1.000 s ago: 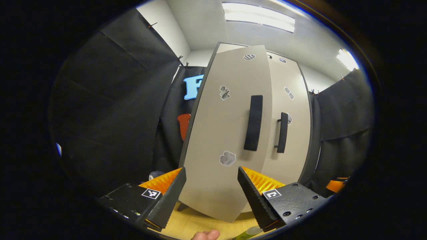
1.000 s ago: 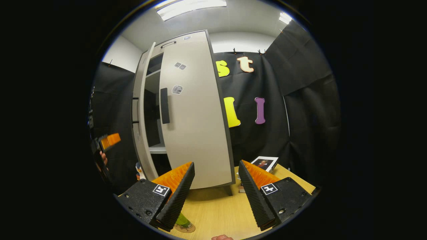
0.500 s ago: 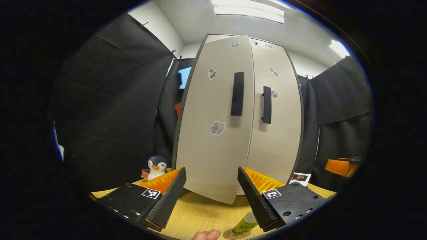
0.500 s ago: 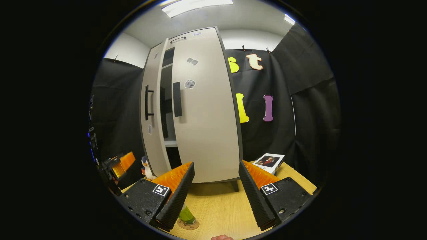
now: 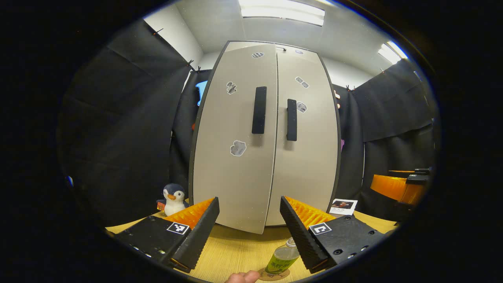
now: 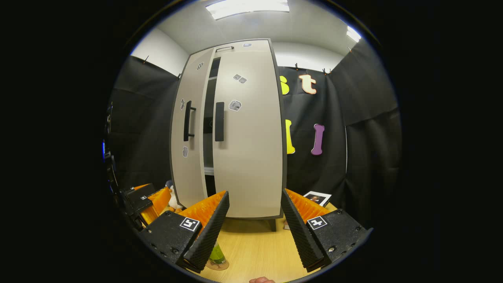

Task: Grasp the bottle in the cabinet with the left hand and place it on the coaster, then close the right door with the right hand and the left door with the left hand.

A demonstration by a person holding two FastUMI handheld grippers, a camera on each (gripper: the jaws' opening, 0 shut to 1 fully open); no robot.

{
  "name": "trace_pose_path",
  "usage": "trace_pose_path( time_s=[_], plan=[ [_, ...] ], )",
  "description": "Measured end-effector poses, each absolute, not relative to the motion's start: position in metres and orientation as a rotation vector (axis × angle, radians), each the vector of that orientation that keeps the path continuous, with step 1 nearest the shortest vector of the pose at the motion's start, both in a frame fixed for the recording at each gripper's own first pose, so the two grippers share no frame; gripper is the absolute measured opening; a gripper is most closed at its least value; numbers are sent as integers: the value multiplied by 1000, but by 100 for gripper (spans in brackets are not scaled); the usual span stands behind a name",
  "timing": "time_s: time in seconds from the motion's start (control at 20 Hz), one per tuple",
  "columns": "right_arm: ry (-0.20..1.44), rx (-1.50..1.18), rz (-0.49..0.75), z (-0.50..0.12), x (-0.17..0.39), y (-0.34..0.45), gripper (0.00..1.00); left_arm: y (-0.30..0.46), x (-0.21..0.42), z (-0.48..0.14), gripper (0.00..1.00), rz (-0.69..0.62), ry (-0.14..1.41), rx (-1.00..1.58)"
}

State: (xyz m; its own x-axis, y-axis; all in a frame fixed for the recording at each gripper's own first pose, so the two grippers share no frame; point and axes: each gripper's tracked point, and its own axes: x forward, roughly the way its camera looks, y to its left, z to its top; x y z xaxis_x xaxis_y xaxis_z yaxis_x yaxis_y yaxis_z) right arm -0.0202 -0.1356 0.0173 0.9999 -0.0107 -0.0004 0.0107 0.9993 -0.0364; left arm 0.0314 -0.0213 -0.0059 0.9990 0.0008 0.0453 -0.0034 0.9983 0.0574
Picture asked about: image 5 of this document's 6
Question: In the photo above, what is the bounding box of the large ceiling light panel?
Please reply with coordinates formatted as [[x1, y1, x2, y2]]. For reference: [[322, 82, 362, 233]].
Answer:
[[239, 0, 326, 27]]

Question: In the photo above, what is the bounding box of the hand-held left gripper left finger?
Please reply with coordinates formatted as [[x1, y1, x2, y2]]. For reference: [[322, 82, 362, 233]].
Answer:
[[112, 197, 220, 274]]

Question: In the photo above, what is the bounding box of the green label drink bottle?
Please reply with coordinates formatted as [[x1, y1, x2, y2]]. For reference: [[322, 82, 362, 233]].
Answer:
[[265, 237, 301, 275]]

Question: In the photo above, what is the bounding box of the black door handle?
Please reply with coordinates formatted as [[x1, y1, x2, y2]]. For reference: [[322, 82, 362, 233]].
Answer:
[[251, 86, 268, 135], [286, 99, 298, 142]]

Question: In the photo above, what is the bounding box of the round wooden coaster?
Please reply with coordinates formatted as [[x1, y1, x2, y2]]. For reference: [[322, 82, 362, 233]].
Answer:
[[257, 268, 290, 281]]

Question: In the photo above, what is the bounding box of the small ceiling light panel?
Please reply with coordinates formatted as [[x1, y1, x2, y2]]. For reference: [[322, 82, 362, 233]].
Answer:
[[377, 40, 409, 65]]

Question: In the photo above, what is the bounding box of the grey cabinet door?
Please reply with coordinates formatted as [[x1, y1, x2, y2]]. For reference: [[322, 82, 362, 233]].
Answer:
[[189, 41, 279, 235], [265, 45, 341, 228]]

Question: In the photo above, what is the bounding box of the white photo card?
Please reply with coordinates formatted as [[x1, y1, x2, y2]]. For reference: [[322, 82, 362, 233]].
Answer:
[[328, 198, 358, 217]]

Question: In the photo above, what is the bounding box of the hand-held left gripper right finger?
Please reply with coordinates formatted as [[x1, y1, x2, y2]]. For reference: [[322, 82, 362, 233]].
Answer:
[[280, 195, 387, 274]]

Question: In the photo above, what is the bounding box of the grey cabinet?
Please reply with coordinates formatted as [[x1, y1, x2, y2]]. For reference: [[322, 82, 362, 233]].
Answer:
[[188, 39, 342, 235]]

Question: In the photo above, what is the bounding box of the penguin plush toy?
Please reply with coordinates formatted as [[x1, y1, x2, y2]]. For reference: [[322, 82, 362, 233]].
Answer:
[[162, 183, 190, 217]]

